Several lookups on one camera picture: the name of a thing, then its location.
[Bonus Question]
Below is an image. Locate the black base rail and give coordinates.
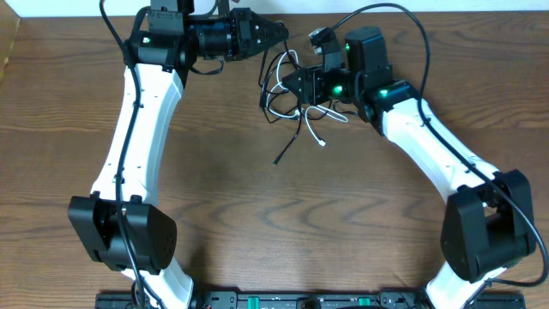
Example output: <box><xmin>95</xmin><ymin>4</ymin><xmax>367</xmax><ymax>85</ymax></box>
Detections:
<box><xmin>94</xmin><ymin>289</ymin><xmax>527</xmax><ymax>309</ymax></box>

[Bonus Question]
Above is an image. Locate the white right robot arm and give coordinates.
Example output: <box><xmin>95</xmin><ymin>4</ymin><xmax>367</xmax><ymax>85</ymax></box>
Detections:
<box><xmin>282</xmin><ymin>27</ymin><xmax>537</xmax><ymax>308</ymax></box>

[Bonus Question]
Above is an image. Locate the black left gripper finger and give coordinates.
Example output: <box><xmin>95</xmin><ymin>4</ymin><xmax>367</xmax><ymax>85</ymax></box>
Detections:
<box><xmin>252</xmin><ymin>37</ymin><xmax>287</xmax><ymax>56</ymax></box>
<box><xmin>251</xmin><ymin>13</ymin><xmax>288</xmax><ymax>41</ymax></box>

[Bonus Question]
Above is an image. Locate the black USB cable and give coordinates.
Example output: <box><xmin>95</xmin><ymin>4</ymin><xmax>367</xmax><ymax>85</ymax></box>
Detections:
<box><xmin>256</xmin><ymin>40</ymin><xmax>310</xmax><ymax>125</ymax></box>

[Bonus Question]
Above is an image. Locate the white USB cable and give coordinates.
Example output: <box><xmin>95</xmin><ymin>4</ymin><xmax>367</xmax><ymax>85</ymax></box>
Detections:
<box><xmin>265</xmin><ymin>49</ymin><xmax>349</xmax><ymax>148</ymax></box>

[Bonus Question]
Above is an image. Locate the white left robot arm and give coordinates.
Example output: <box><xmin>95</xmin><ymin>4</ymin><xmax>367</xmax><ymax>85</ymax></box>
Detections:
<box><xmin>68</xmin><ymin>0</ymin><xmax>289</xmax><ymax>308</ymax></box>

